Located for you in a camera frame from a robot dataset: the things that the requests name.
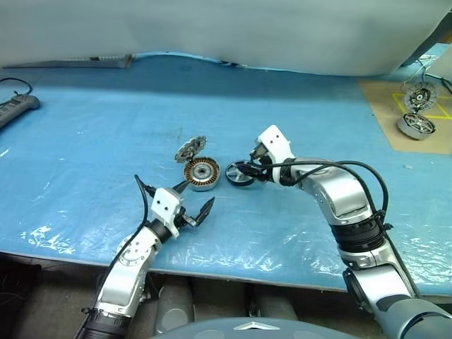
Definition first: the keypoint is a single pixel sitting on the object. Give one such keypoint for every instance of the silver motor rotor on cardboard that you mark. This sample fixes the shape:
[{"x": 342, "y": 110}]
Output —
[{"x": 416, "y": 127}]

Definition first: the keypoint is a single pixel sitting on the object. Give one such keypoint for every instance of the motor stator on cardboard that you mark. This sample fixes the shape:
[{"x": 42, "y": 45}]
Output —
[{"x": 420, "y": 96}]

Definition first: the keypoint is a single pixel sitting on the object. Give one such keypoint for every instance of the silver motor stator housing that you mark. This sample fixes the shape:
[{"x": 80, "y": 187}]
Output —
[{"x": 197, "y": 173}]

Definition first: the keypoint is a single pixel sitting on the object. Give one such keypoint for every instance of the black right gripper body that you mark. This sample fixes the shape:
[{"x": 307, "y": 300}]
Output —
[{"x": 260, "y": 155}]

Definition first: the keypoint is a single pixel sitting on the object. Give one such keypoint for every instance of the grey power strip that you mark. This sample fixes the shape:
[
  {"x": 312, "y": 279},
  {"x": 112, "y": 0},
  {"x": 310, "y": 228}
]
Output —
[{"x": 17, "y": 107}]

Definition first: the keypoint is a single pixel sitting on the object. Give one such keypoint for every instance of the long metal rail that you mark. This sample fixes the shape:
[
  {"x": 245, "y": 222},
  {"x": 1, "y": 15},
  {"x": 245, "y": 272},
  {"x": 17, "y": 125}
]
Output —
[{"x": 70, "y": 63}]

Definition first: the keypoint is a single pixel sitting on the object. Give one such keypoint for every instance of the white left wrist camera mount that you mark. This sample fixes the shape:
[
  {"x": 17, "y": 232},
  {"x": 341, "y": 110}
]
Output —
[{"x": 164, "y": 205}]

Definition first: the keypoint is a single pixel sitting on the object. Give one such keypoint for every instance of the motor cover with circuit board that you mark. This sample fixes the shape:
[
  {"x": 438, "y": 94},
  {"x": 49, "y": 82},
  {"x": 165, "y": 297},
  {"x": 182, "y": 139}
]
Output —
[{"x": 187, "y": 150}]

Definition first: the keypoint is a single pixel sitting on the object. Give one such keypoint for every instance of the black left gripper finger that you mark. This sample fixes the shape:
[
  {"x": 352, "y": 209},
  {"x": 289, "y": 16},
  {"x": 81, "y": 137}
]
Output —
[
  {"x": 181, "y": 185},
  {"x": 205, "y": 212}
]

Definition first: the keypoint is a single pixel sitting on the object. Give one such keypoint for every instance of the grey robot torso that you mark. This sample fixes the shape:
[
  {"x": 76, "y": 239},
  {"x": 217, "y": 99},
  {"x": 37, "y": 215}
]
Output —
[{"x": 229, "y": 330}]

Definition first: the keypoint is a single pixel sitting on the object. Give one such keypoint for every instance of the white backdrop sheet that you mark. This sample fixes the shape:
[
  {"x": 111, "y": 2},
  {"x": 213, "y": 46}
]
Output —
[{"x": 212, "y": 28}]

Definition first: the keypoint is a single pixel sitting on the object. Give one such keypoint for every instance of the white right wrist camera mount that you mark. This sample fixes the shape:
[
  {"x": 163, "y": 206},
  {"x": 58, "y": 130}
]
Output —
[{"x": 277, "y": 143}]

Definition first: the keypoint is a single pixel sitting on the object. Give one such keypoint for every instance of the brown cardboard sheet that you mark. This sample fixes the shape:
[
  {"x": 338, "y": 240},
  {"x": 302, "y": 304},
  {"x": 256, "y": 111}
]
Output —
[{"x": 381, "y": 116}]

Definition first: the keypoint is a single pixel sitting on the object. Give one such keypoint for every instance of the dark grey rounded shape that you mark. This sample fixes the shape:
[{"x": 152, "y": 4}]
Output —
[
  {"x": 174, "y": 310},
  {"x": 272, "y": 307}
]

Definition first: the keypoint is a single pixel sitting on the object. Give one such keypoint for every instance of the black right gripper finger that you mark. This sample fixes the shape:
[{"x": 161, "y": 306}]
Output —
[
  {"x": 247, "y": 166},
  {"x": 257, "y": 176}
]

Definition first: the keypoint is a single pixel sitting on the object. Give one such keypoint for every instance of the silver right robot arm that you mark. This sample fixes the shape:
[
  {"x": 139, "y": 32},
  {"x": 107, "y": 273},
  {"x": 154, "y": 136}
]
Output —
[{"x": 339, "y": 190}]

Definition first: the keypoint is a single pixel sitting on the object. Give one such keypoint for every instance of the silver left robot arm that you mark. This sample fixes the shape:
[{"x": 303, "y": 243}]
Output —
[{"x": 123, "y": 272}]

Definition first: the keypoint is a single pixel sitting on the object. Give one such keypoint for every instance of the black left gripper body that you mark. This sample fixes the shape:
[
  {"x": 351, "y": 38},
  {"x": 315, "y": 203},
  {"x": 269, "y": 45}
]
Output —
[{"x": 184, "y": 220}]

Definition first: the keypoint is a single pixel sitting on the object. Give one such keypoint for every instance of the blue plastic table mat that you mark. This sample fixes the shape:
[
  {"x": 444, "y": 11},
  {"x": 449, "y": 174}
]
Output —
[{"x": 106, "y": 141}]

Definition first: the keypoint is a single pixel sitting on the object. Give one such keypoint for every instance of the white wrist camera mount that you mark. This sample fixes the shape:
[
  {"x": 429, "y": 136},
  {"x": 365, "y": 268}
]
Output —
[
  {"x": 164, "y": 205},
  {"x": 277, "y": 143}
]

